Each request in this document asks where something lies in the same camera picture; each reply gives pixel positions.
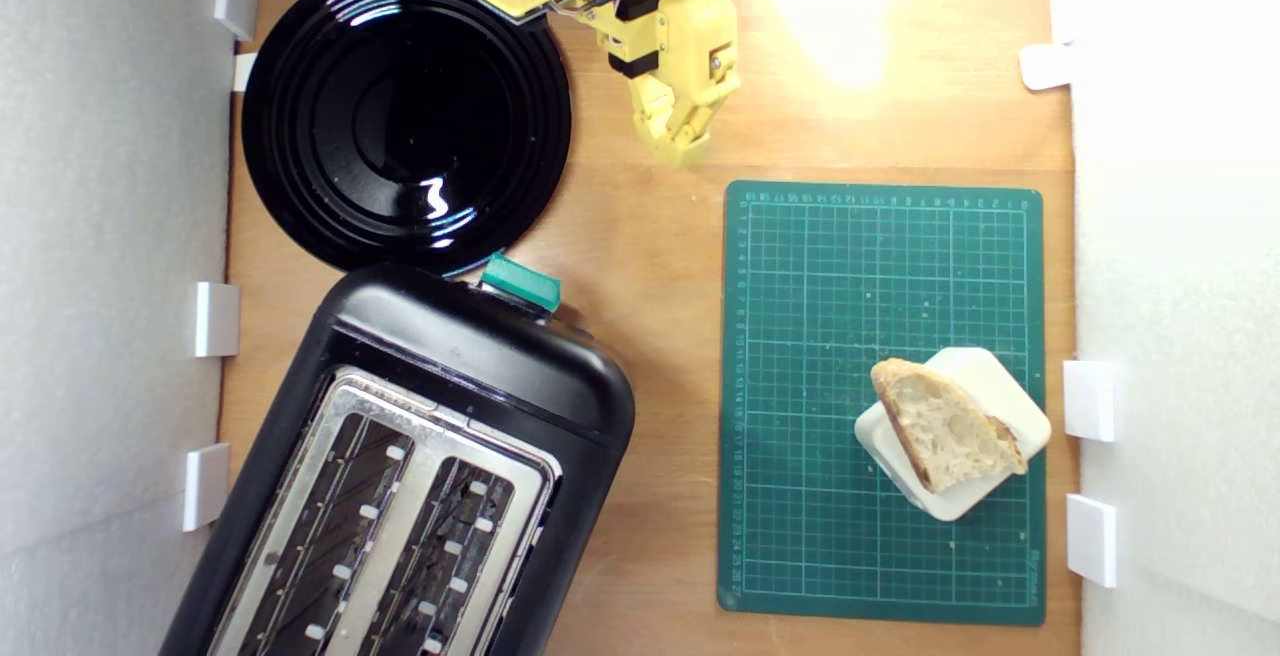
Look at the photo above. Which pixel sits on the brown bread slice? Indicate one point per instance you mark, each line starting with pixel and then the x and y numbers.
pixel 945 431

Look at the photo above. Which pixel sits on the black two-slot toaster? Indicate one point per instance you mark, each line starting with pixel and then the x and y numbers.
pixel 480 356

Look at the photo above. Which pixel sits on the green cutting mat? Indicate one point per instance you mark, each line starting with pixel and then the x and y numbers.
pixel 820 336

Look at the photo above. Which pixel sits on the black round plate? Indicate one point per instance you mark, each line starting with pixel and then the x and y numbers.
pixel 400 116

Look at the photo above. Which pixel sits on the white rounded block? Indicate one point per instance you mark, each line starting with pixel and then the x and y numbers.
pixel 1000 396

